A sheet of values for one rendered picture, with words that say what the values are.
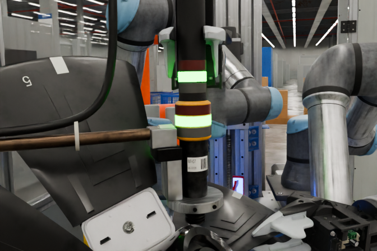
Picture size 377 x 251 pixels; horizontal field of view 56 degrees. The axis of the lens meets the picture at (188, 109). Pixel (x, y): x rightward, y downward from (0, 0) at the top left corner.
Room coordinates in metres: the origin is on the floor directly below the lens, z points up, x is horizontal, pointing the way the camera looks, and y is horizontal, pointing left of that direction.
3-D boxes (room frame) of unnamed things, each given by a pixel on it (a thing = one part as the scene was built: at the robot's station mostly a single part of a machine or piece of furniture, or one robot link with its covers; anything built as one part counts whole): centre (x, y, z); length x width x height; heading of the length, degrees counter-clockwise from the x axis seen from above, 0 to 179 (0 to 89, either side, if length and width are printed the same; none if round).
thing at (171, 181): (0.42, 0.00, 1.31); 0.09 x 0.07 x 0.10; 108
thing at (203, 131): (0.43, -0.01, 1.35); 0.04 x 0.04 x 0.01
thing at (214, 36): (0.44, -0.03, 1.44); 0.09 x 0.03 x 0.06; 2
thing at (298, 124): (1.16, -0.39, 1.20); 0.13 x 0.12 x 0.14; 77
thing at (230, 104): (0.72, -0.05, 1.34); 0.11 x 0.08 x 0.11; 121
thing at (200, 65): (0.43, -0.01, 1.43); 0.03 x 0.03 x 0.01
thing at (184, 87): (0.43, -0.01, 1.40); 0.03 x 0.03 x 0.01
